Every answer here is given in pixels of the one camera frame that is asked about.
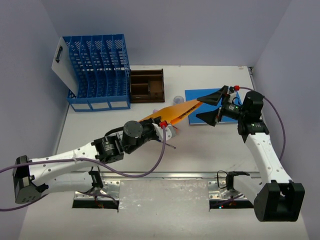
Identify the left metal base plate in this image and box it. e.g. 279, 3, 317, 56
74, 179, 121, 201

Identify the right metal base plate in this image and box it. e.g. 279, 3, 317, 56
207, 180, 247, 200

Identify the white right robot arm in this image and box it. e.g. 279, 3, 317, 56
196, 85, 305, 222

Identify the metal rail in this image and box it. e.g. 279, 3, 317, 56
101, 171, 260, 179

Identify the dark brown wooden organizer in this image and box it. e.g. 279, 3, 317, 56
130, 69, 165, 104

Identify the blue folder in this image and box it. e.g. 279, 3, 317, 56
184, 88, 237, 125

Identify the blue plastic file rack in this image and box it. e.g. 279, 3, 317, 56
63, 34, 131, 112

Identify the orange binder folder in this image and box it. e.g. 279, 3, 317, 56
140, 99, 203, 125

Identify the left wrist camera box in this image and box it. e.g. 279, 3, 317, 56
152, 123, 177, 141

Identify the white clipboard with metal clip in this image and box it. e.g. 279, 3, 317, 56
51, 37, 78, 95

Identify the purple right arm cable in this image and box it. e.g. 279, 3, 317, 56
238, 86, 286, 161

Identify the small clear round container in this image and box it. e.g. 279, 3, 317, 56
173, 95, 185, 105

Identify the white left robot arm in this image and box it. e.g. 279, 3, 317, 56
12, 117, 168, 204

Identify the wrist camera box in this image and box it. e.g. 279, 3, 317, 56
226, 86, 240, 102
152, 123, 177, 141

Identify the metal base plate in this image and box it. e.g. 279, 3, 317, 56
207, 180, 247, 200
74, 179, 121, 201

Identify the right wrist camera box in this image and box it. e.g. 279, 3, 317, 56
226, 86, 240, 102

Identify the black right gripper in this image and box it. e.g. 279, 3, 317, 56
195, 86, 247, 127

